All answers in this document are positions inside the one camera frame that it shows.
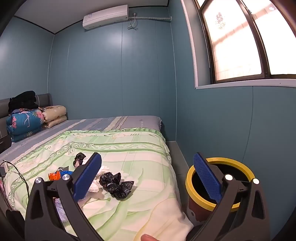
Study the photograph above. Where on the grey striped bed sheet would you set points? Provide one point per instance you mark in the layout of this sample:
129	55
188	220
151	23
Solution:
97	122

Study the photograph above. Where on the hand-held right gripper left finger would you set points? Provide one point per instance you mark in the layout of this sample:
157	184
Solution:
87	178

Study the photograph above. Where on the person's right hand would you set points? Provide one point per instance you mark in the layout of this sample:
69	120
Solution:
149	238

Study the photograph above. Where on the white wall socket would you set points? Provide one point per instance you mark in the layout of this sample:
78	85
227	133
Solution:
135	14

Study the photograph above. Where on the green floral blanket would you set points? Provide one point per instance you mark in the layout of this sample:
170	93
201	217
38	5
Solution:
143	166

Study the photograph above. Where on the white air conditioner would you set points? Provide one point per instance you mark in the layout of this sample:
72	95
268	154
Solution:
105	17

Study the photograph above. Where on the white tissue roll pink band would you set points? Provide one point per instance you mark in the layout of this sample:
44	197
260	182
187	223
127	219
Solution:
102	170

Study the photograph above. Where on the small black plastic bag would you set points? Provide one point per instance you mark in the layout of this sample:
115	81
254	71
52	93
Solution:
79	158

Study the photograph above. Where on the yellow-rimmed waste bin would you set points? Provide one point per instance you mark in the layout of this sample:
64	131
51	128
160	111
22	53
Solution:
240	163

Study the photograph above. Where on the orange snack wrapper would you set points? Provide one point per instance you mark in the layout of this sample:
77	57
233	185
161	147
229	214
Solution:
54	176

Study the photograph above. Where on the blue floral folded quilt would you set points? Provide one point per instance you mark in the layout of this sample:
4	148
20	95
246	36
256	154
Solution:
25	124

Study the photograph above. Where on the red window sticker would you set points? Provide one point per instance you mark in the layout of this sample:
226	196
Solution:
220	21

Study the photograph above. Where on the black clothing pile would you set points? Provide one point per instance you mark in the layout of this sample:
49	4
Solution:
24	99

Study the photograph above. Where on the white wrapped pipe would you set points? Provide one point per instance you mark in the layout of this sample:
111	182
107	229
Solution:
152	18

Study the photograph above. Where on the brown framed window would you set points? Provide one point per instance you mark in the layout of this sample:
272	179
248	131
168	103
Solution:
242	41

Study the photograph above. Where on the grey bed headboard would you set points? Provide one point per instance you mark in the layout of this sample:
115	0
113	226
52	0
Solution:
45	99

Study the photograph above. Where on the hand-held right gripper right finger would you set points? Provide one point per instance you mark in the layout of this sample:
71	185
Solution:
207	178

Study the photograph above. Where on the blue plastic scrap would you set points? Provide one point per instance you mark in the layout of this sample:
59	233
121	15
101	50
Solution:
66	172

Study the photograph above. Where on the dark nightstand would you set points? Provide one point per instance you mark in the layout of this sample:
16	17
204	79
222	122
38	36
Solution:
5	143

